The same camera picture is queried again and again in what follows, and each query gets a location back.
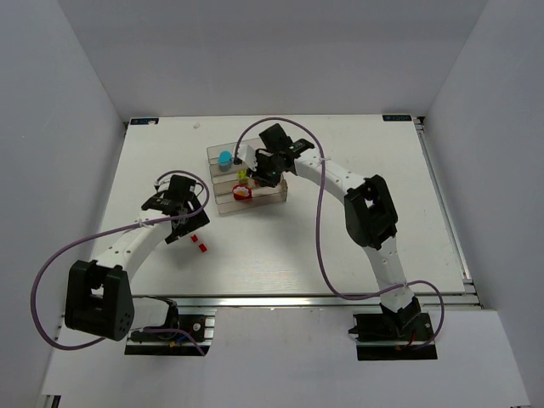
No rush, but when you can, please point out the green lego brick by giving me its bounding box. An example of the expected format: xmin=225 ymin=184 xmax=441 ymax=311
xmin=237 ymin=170 xmax=249 ymax=185

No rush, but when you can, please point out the red round lego piece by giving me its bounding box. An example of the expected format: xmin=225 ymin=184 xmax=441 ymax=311
xmin=232 ymin=184 xmax=252 ymax=201

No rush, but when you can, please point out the teal round lego piece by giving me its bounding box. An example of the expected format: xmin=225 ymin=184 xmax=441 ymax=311
xmin=218 ymin=150 xmax=233 ymax=172

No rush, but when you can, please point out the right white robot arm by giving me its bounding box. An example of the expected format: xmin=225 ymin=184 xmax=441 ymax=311
xmin=235 ymin=124 xmax=421 ymax=339

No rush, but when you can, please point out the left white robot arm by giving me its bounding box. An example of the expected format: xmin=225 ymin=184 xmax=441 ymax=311
xmin=65 ymin=171 xmax=209 ymax=341

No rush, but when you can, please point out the clear tiered acrylic container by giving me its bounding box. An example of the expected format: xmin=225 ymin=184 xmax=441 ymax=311
xmin=207 ymin=142 xmax=288 ymax=215

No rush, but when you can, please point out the left blue table label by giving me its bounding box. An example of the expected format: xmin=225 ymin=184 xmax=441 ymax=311
xmin=129 ymin=117 xmax=159 ymax=126

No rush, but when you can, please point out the blue table label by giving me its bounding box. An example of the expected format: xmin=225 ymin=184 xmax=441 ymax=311
xmin=382 ymin=114 xmax=412 ymax=122
xmin=129 ymin=117 xmax=159 ymax=126

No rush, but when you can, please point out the right blue table label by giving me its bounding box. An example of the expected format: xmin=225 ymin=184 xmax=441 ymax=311
xmin=382 ymin=114 xmax=412 ymax=122

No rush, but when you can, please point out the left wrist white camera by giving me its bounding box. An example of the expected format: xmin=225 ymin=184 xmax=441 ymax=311
xmin=154 ymin=178 xmax=170 ymax=191

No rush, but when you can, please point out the wrist white camera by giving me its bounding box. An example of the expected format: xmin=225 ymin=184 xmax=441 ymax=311
xmin=154 ymin=178 xmax=170 ymax=191
xmin=233 ymin=144 xmax=258 ymax=170

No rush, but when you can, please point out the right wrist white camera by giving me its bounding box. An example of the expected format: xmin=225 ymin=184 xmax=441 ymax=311
xmin=233 ymin=144 xmax=258 ymax=170

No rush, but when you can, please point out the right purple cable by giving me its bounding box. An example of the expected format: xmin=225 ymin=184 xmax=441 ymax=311
xmin=234 ymin=117 xmax=445 ymax=350

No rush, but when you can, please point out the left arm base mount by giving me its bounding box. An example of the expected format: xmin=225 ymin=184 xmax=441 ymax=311
xmin=124 ymin=297 xmax=215 ymax=357

